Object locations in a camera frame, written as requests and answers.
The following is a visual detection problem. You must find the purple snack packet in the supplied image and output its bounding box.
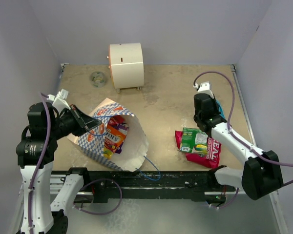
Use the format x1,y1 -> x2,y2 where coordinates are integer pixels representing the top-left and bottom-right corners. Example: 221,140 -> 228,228
115,123 -> 129,154

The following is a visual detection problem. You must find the white cylindrical box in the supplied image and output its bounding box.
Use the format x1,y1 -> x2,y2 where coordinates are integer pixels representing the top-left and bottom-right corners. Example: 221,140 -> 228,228
107,43 -> 144,93

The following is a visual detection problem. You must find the red chips bag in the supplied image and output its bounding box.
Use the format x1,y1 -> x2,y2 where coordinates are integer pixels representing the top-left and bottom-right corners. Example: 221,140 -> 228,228
175,131 -> 221,169

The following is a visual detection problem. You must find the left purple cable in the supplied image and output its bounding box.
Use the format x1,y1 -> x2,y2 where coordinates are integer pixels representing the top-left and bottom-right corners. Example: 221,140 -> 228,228
26,92 -> 52,234

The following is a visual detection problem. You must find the orange Fox's fruits candy bag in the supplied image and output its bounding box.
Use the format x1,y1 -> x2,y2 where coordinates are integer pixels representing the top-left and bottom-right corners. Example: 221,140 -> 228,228
103,124 -> 124,159

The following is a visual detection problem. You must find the blue checkered paper bag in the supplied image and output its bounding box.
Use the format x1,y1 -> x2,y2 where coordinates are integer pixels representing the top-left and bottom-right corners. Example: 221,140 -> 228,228
68,98 -> 148,172

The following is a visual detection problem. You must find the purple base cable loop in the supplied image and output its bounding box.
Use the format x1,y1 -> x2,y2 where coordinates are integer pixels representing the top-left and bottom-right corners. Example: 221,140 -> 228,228
72,178 -> 123,215

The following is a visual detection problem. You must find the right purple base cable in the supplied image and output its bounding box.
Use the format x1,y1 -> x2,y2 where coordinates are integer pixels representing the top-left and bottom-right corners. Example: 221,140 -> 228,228
209,187 -> 240,210

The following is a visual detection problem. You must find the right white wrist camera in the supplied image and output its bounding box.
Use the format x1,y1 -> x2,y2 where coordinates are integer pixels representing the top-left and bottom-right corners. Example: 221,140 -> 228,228
193,81 -> 214,99

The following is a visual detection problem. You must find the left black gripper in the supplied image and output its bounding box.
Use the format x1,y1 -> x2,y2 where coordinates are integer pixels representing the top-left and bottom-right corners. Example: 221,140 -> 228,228
48,103 -> 102,139

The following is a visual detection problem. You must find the clear tape roll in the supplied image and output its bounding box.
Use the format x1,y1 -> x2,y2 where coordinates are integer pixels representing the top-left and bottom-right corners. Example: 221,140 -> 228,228
90,71 -> 107,88

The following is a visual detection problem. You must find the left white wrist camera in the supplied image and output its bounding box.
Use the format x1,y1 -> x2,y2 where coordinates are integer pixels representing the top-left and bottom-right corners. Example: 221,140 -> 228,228
46,89 -> 70,112

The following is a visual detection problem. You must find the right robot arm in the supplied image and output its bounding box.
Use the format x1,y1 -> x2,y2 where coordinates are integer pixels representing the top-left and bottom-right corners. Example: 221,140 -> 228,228
193,93 -> 284,200

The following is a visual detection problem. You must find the red orange snack packet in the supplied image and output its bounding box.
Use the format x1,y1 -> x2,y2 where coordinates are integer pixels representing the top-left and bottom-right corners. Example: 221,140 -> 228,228
108,115 -> 125,126

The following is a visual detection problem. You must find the blue gummy candy bag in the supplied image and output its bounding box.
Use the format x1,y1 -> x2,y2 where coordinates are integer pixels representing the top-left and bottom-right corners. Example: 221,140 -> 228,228
216,100 -> 226,119

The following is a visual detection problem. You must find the green snack bag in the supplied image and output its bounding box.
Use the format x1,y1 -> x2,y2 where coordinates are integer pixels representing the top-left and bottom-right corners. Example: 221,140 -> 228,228
180,128 -> 208,155

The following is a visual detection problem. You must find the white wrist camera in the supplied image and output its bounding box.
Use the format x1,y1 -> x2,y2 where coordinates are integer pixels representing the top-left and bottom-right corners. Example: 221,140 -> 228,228
46,89 -> 70,112
193,81 -> 214,99

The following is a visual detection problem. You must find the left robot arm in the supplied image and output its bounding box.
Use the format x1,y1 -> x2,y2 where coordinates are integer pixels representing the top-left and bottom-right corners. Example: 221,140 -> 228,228
16,102 -> 102,234

